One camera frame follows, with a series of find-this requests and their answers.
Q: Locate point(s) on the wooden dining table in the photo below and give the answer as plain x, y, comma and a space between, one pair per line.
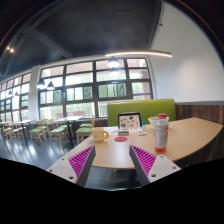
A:
24, 122
68, 119

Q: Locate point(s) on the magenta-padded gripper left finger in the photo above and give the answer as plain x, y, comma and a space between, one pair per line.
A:
63, 168

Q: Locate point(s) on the white red-capped drink bottle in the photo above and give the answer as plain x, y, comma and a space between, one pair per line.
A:
161, 135

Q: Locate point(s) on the small blue-capped bottle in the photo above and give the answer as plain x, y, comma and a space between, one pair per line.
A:
143, 125

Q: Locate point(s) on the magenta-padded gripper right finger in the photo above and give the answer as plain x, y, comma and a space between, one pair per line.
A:
161, 166

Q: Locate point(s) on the green upholstered bench seat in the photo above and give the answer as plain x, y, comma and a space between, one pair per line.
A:
146, 108

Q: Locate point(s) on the cream ceramic mug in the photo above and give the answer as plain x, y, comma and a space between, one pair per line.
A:
97, 134

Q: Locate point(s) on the black-framed window wall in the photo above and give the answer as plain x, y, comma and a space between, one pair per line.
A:
80, 86

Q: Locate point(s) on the flat round red coaster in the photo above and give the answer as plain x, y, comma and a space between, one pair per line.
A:
121, 139

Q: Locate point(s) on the group of green-seated wooden chairs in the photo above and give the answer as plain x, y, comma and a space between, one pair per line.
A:
57, 131

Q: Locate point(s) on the small white card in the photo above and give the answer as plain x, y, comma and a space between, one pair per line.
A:
142, 132

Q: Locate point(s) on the small dark box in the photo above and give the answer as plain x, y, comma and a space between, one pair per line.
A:
123, 132

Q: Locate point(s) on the group of black pendant lamps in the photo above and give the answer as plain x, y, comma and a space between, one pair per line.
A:
113, 62

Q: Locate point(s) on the long curved linear ceiling light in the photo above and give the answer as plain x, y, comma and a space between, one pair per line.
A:
140, 53

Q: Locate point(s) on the black-framed tablet with stickers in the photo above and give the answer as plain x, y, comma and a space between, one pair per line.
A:
129, 121

